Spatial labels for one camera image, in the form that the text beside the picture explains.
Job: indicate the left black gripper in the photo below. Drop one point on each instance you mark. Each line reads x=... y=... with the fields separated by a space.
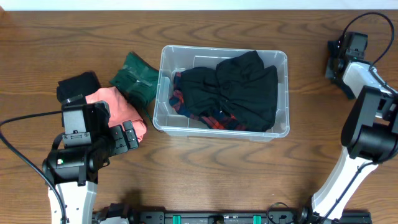
x=120 y=145

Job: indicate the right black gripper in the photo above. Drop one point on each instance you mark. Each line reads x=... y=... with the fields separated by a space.
x=330 y=62

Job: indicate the dark navy garment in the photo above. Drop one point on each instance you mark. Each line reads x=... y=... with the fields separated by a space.
x=333 y=72

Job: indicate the salmon pink garment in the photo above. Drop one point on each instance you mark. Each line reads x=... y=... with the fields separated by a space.
x=120 y=110

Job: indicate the red navy plaid shirt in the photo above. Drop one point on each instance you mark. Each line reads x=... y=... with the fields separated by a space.
x=216 y=120

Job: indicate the black garment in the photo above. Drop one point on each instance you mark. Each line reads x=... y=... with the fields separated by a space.
x=240 y=86
x=73 y=91

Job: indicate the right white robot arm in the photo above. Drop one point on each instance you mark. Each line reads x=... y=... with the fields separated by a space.
x=369 y=135

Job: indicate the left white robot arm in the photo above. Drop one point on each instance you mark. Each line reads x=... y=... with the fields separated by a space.
x=77 y=155

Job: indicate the clear plastic storage container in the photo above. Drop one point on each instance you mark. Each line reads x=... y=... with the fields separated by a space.
x=177 y=58

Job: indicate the dark green folded garment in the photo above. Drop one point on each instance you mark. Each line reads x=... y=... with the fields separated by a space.
x=137 y=81

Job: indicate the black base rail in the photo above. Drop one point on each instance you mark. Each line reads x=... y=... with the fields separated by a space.
x=119 y=213

